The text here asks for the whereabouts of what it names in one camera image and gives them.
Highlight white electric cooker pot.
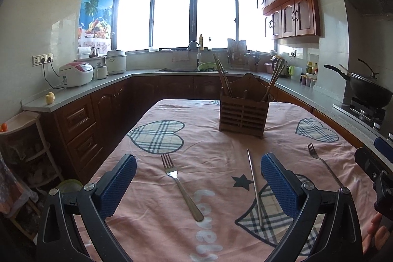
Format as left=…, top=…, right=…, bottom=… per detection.
left=105, top=50, right=126, bottom=75

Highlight bamboo chopstick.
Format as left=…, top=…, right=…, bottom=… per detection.
left=216, top=60, right=232, bottom=97
left=222, top=72, right=232, bottom=97

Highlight green colander bowl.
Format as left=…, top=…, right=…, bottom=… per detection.
left=197, top=62, right=218, bottom=72

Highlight condiment jars rack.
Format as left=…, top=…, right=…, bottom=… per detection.
left=300, top=61, right=318, bottom=88

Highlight black wok with lid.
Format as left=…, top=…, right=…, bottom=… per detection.
left=324, top=65, right=392, bottom=108

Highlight pink tablecloth with plaid hearts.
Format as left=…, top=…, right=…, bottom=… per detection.
left=73, top=98, right=382, bottom=262

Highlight tropical fruit poster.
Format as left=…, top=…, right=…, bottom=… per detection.
left=78, top=0, right=114, bottom=55

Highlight person's right hand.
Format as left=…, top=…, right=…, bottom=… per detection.
left=362, top=212, right=390, bottom=255

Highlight green rimmed trash bin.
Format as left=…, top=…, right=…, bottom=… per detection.
left=56, top=179, right=83, bottom=193

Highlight lower wooden kitchen cabinets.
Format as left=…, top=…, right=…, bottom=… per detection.
left=42, top=75, right=361, bottom=183

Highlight dish drying rack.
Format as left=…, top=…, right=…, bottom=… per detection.
left=227, top=39, right=249, bottom=69

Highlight wooden utensil holder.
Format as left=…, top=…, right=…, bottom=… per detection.
left=219, top=73, right=270, bottom=138

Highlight white red rice cooker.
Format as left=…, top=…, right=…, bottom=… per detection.
left=59, top=61, right=93, bottom=88

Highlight steel electric kettle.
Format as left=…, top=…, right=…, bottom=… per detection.
left=271, top=55, right=289, bottom=78

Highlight chrome kitchen faucet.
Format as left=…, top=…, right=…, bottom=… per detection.
left=187, top=40, right=202, bottom=67

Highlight left steel fork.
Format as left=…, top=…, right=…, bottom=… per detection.
left=161, top=154, right=205, bottom=222

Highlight right steel fork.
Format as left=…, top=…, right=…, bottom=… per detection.
left=307, top=143, right=344, bottom=187

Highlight white corner shelf rack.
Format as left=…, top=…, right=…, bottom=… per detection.
left=1, top=112, right=64, bottom=241

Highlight steel fork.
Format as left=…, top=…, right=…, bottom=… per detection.
left=161, top=154, right=205, bottom=222
left=307, top=143, right=344, bottom=187

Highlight yellow apple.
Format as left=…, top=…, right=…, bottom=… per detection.
left=45, top=92, right=55, bottom=105

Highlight gripper finger blue pad right tool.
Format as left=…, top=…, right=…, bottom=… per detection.
left=374, top=137, right=393, bottom=163

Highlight wall power outlet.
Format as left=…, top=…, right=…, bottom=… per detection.
left=32, top=53, right=54, bottom=67

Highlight wooden chopstick group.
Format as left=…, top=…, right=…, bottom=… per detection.
left=264, top=56, right=284, bottom=102

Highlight gas stove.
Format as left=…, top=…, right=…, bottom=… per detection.
left=333, top=97, right=386, bottom=131

